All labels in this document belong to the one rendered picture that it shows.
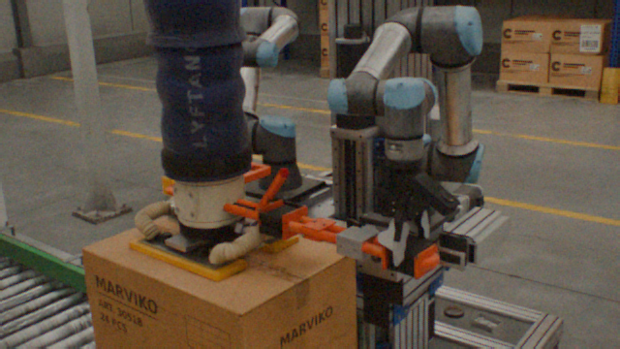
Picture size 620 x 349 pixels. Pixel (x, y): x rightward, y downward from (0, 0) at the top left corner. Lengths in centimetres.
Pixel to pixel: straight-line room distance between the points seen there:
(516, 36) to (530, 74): 48
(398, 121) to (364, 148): 89
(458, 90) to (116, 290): 101
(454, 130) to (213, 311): 81
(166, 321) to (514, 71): 765
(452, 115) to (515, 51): 711
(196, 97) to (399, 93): 52
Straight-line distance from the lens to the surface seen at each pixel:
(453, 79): 184
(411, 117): 134
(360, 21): 226
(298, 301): 165
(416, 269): 140
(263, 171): 199
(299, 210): 162
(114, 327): 196
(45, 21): 1234
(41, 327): 276
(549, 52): 893
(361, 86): 146
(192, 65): 163
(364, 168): 224
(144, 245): 186
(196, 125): 166
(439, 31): 176
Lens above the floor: 180
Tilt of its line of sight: 18 degrees down
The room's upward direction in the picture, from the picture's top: 2 degrees counter-clockwise
